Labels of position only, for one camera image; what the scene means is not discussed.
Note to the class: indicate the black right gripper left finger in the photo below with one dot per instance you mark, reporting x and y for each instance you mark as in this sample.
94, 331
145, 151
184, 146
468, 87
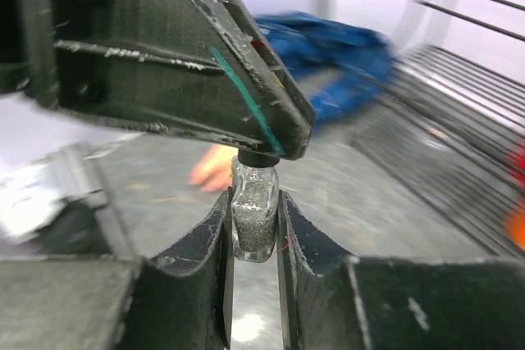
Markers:
87, 289

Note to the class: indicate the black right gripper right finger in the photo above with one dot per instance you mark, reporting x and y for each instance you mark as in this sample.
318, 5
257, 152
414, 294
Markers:
332, 299

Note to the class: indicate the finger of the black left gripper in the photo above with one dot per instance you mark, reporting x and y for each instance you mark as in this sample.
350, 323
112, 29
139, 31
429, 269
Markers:
194, 69

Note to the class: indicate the glitter nail polish bottle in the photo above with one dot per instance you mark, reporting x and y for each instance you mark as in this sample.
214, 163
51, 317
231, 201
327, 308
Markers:
253, 211

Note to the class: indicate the black nail polish cap brush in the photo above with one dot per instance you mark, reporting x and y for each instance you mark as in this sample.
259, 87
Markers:
256, 160

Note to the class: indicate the mannequin hand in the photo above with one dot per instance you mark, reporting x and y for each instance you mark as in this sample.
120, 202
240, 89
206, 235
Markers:
214, 171

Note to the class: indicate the blue plaid shirt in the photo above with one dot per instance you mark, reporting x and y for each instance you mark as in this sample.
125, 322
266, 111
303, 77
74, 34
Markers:
307, 44

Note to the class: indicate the orange cup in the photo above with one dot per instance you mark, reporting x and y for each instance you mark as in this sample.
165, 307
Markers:
515, 225

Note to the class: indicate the red ceramic mug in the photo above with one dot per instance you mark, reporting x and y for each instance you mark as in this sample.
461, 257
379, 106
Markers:
516, 166

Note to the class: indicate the black wire rack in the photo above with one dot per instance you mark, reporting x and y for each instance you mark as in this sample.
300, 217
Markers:
452, 113

